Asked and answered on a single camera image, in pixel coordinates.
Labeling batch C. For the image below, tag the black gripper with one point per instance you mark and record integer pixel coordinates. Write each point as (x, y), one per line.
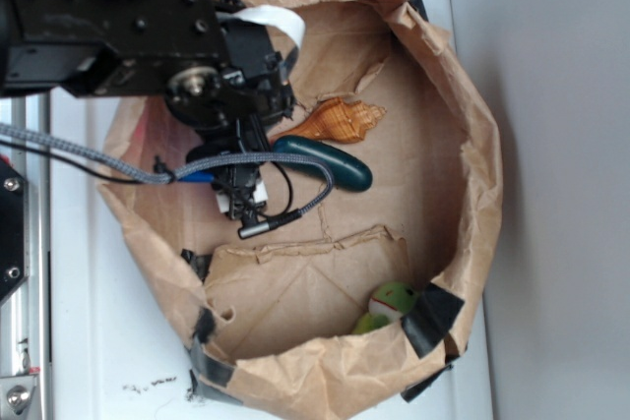
(232, 106)

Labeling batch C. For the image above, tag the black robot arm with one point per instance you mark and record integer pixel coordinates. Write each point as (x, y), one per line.
(94, 48)

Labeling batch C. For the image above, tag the orange conch seashell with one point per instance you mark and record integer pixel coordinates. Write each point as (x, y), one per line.
(338, 121)

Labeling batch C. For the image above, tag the dark green oblong object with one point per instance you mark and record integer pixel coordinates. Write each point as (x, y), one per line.
(349, 172)

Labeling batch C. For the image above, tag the brown paper bag tray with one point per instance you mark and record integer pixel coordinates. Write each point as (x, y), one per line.
(268, 321)

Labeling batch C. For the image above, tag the green frog plush toy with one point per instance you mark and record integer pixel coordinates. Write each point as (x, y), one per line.
(387, 304)

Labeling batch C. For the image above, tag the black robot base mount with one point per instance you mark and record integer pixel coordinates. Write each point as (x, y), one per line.
(14, 237)

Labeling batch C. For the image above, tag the aluminium rail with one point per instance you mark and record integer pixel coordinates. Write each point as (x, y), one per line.
(25, 337)

